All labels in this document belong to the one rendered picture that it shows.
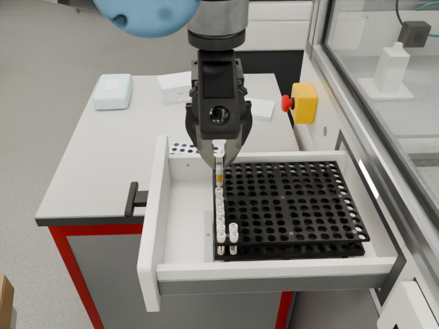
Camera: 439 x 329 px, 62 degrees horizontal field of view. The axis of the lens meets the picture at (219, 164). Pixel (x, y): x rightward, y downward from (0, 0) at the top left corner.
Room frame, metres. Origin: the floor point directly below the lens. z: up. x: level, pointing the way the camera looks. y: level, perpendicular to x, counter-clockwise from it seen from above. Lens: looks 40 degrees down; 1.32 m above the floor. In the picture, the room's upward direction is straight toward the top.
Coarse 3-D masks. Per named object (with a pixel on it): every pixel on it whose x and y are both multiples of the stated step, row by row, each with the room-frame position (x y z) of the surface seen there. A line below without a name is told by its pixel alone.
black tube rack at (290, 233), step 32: (256, 192) 0.43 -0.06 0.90; (288, 192) 0.43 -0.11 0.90; (320, 192) 0.44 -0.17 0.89; (256, 224) 0.39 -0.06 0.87; (288, 224) 0.36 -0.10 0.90; (320, 224) 0.39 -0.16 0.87; (352, 224) 0.36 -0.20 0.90; (224, 256) 0.33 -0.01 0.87; (256, 256) 0.33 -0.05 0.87; (288, 256) 0.33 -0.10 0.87; (320, 256) 0.33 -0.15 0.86
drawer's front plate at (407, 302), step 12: (396, 288) 0.25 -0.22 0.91; (408, 288) 0.24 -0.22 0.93; (396, 300) 0.24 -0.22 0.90; (408, 300) 0.23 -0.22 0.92; (420, 300) 0.22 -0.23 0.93; (384, 312) 0.25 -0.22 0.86; (396, 312) 0.23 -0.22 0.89; (408, 312) 0.22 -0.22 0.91; (420, 312) 0.21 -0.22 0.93; (384, 324) 0.24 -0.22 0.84; (408, 324) 0.21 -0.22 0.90; (420, 324) 0.20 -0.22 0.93; (432, 324) 0.19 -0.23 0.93
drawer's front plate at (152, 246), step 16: (160, 144) 0.52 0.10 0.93; (160, 160) 0.48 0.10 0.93; (160, 176) 0.44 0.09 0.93; (160, 192) 0.40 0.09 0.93; (160, 208) 0.38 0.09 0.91; (144, 224) 0.34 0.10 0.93; (160, 224) 0.37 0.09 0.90; (144, 240) 0.31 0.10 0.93; (160, 240) 0.35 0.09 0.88; (144, 256) 0.28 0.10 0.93; (160, 256) 0.33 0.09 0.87; (144, 272) 0.27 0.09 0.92; (144, 288) 0.26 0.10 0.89; (160, 304) 0.28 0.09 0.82
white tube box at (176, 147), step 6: (174, 144) 0.70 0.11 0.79; (180, 144) 0.70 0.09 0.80; (186, 144) 0.70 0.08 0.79; (192, 144) 0.70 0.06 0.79; (216, 144) 0.69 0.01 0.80; (174, 150) 0.68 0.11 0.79; (180, 150) 0.68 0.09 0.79; (186, 150) 0.67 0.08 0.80; (192, 150) 0.68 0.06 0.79; (216, 150) 0.67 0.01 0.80; (222, 150) 0.68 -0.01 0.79
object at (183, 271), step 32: (192, 160) 0.53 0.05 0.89; (256, 160) 0.53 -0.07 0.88; (288, 160) 0.53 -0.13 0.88; (320, 160) 0.53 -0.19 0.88; (192, 192) 0.49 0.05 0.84; (352, 192) 0.48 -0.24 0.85; (192, 224) 0.42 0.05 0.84; (192, 256) 0.35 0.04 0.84; (352, 256) 0.35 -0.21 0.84; (384, 256) 0.34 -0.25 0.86; (160, 288) 0.28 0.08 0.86; (192, 288) 0.28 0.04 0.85; (224, 288) 0.29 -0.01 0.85; (256, 288) 0.29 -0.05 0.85; (288, 288) 0.29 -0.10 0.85; (320, 288) 0.29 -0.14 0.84; (352, 288) 0.29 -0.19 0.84
